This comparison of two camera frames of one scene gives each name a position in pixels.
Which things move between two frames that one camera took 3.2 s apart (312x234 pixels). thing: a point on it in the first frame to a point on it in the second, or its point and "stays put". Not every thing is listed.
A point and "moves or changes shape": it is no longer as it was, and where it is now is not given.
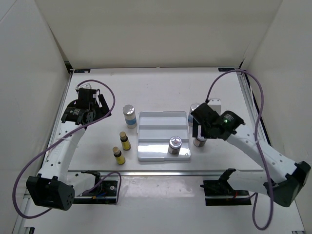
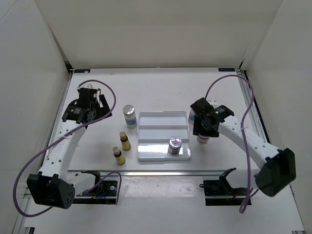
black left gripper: x=104 y=109 stays put
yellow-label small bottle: x=126 y=144 stays put
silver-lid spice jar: x=199 y=142 moves or changes shape
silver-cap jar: x=174 y=145 stays put
